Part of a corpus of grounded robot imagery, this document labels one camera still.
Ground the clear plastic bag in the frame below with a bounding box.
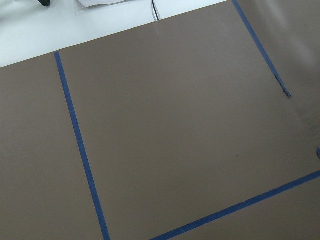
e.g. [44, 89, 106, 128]
[78, 0, 126, 8]

